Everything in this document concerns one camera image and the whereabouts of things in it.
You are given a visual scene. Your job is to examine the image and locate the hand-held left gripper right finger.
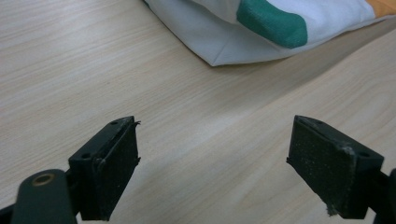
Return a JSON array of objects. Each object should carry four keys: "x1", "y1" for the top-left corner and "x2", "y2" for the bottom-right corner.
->
[{"x1": 286, "y1": 115, "x2": 385, "y2": 220}]

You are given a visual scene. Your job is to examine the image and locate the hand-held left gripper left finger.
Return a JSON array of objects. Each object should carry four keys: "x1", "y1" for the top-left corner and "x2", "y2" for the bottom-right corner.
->
[{"x1": 68, "y1": 116, "x2": 142, "y2": 222}]

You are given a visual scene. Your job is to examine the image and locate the white shirt with green and orange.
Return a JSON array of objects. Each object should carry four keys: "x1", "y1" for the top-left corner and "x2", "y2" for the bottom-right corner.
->
[{"x1": 143, "y1": 0, "x2": 396, "y2": 67}]

